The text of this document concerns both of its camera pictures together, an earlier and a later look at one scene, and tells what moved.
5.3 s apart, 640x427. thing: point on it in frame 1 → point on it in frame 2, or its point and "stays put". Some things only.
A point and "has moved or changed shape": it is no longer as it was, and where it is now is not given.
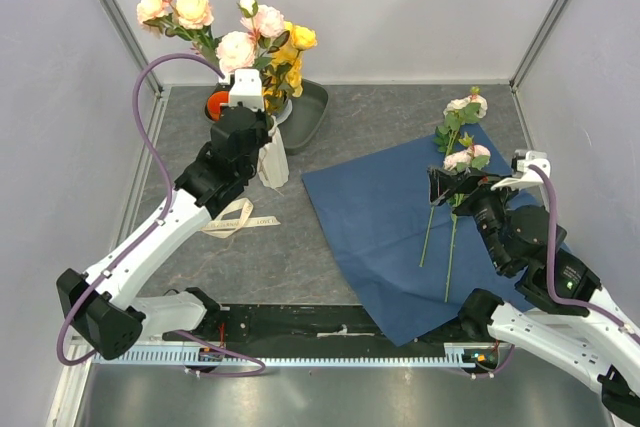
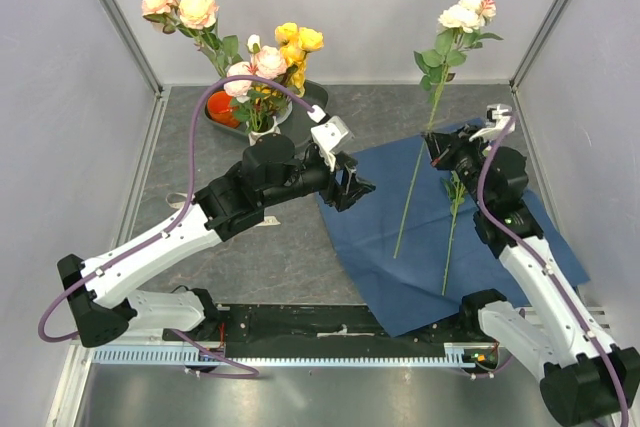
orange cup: x=214 y=102 stays put
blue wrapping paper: x=413 y=259 stays put
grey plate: x=285 y=113 stays put
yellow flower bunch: x=283 y=77 has moved or changed shape
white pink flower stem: x=459 y=113 → x=459 y=26
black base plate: x=311 y=330 stays put
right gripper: x=442 y=181 → x=442 y=147
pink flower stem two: x=252 y=51 has moved or changed shape
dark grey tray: x=301 y=122 stays put
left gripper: x=262 y=118 → x=343 y=196
